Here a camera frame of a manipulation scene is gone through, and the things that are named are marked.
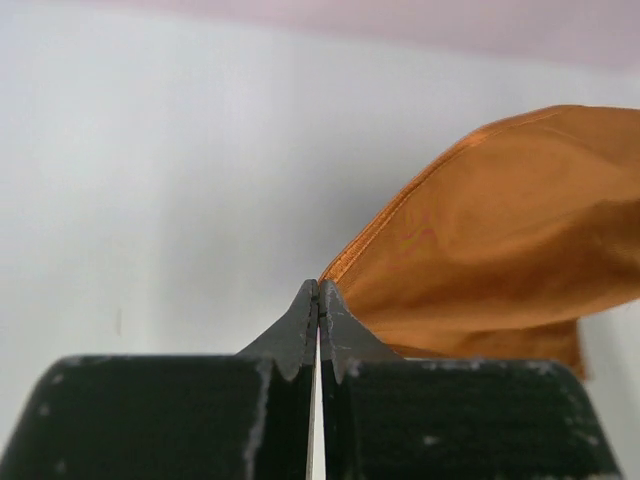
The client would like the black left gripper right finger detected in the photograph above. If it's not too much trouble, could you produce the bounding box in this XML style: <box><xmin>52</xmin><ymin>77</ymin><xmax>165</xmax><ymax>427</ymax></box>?
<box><xmin>319</xmin><ymin>280</ymin><xmax>623</xmax><ymax>480</ymax></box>

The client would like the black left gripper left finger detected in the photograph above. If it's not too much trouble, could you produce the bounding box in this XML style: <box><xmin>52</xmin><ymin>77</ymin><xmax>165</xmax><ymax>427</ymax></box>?
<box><xmin>9</xmin><ymin>280</ymin><xmax>319</xmax><ymax>479</ymax></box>

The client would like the orange cloth napkin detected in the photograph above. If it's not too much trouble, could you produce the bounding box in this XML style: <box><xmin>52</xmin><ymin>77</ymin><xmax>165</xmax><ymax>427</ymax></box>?
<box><xmin>323</xmin><ymin>105</ymin><xmax>639</xmax><ymax>378</ymax></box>

